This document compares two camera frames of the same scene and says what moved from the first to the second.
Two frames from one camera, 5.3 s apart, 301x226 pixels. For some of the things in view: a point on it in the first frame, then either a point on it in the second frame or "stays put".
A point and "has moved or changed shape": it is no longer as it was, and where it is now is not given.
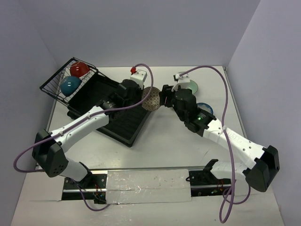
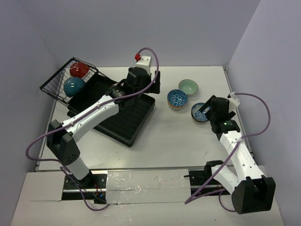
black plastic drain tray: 125,120 stays put
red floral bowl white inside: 79,69 stays put
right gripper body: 170,99 -> 211,118
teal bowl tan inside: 69,84 has moved or changed shape
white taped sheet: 149,186 stays put
